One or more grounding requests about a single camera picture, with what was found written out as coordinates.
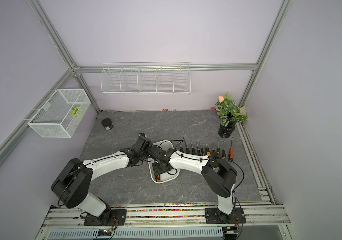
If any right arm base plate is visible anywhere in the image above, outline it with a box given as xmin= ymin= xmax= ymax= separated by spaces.
xmin=205 ymin=208 xmax=247 ymax=225

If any black handle long screwdriver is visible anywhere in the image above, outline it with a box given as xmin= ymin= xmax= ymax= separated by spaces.
xmin=190 ymin=141 xmax=198 ymax=156

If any small orange black screwdriver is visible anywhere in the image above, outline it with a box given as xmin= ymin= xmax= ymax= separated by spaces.
xmin=199 ymin=142 xmax=206 ymax=156

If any white wire cube basket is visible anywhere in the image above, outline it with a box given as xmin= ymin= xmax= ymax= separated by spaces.
xmin=28 ymin=89 xmax=91 ymax=138

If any green object in basket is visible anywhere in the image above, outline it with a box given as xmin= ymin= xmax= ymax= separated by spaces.
xmin=72 ymin=107 xmax=82 ymax=118

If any white perforated cable duct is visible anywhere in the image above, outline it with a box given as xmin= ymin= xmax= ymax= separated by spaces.
xmin=45 ymin=227 xmax=224 ymax=240

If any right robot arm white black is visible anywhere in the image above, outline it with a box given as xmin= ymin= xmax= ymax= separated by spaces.
xmin=148 ymin=145 xmax=238 ymax=216

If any small black jar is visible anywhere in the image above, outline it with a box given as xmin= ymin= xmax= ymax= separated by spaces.
xmin=101 ymin=118 xmax=114 ymax=131

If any aluminium frame rail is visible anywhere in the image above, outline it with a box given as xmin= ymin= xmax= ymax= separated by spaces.
xmin=74 ymin=62 xmax=257 ymax=74

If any black grey handle screwdriver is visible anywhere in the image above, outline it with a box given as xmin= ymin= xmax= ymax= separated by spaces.
xmin=197 ymin=143 xmax=202 ymax=156

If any yellow black brown-shaft screwdriver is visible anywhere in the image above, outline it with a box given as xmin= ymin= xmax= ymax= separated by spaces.
xmin=183 ymin=138 xmax=191 ymax=154

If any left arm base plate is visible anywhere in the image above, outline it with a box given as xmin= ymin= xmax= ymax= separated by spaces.
xmin=84 ymin=209 xmax=128 ymax=226

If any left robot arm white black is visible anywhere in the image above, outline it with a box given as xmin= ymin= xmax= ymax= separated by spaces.
xmin=51 ymin=136 xmax=153 ymax=217

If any white plastic storage box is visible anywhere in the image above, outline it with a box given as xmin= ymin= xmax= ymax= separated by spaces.
xmin=148 ymin=141 xmax=180 ymax=184

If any long white wire wall basket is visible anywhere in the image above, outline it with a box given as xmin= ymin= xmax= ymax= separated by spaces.
xmin=100 ymin=62 xmax=191 ymax=95

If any artificial green potted plant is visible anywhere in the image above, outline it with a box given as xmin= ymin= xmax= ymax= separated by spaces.
xmin=215 ymin=92 xmax=248 ymax=139

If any yellow cap short screwdriver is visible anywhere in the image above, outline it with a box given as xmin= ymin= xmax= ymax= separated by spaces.
xmin=205 ymin=144 xmax=211 ymax=156

